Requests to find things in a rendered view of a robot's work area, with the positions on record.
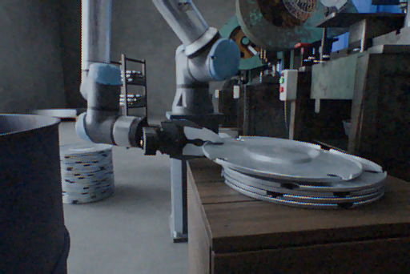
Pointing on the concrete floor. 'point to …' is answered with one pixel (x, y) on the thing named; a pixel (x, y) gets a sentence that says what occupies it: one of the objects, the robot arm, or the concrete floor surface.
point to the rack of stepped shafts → (132, 85)
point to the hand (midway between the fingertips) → (218, 144)
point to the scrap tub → (31, 196)
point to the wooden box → (292, 231)
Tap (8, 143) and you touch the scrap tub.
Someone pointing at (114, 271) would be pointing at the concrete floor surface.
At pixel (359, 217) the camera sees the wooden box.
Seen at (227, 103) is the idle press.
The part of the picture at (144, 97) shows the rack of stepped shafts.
